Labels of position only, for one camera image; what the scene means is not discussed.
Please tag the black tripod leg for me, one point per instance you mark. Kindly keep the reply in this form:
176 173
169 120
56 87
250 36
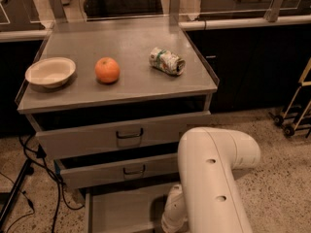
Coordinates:
8 199

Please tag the crushed green white can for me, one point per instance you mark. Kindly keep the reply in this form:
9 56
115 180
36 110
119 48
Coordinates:
167 61

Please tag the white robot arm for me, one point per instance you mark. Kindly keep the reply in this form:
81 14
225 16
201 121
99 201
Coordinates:
206 200

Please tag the yellow wheeled cart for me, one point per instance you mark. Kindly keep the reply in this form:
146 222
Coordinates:
296 115

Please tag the white horizontal rail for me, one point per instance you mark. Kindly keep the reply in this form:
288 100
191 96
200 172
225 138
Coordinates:
34 35

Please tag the grey drawer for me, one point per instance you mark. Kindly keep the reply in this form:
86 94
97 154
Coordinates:
122 135
134 210
120 171

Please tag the orange fruit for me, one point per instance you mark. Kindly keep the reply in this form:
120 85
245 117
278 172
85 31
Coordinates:
107 70

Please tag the grey metal drawer cabinet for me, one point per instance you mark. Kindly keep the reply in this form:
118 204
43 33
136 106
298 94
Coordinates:
141 90

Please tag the white paper bowl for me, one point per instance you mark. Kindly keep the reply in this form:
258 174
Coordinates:
51 72

